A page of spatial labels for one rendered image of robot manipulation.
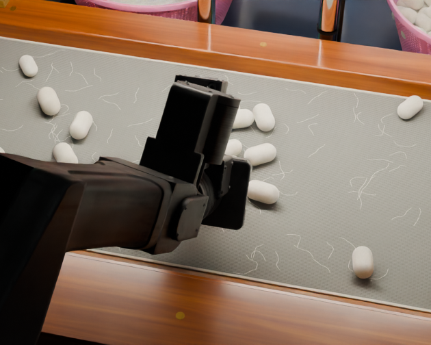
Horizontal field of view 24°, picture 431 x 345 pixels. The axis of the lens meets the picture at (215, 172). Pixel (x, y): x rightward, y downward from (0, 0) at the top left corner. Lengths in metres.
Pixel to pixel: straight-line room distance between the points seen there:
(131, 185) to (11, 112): 0.48
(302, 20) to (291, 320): 0.57
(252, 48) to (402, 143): 0.21
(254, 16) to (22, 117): 0.39
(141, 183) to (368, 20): 0.73
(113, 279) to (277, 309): 0.16
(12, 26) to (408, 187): 0.51
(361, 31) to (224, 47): 0.25
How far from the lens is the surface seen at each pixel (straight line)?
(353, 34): 1.36
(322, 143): 1.11
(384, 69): 1.17
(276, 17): 1.38
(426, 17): 1.29
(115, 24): 1.22
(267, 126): 1.10
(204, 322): 0.91
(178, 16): 1.26
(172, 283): 0.94
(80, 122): 1.10
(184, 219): 0.77
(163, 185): 0.73
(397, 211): 1.05
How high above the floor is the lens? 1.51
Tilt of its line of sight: 46 degrees down
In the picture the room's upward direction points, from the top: straight up
